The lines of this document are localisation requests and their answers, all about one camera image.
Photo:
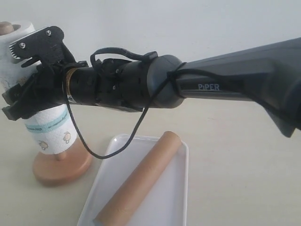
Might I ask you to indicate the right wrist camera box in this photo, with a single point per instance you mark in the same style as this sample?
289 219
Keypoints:
37 44

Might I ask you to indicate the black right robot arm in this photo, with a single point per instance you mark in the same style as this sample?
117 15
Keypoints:
116 78

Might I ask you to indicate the wooden paper towel holder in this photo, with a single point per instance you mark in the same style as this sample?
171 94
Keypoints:
58 169

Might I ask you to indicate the printed paper towel roll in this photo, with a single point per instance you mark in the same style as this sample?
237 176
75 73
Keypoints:
51 129

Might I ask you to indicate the brown cardboard tube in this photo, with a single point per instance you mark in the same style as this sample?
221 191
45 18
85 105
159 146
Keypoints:
123 204

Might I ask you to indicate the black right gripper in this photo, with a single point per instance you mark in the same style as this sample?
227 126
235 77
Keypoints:
42 91

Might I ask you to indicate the white rectangular tray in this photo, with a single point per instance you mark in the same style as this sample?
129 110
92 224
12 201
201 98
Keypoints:
166 203

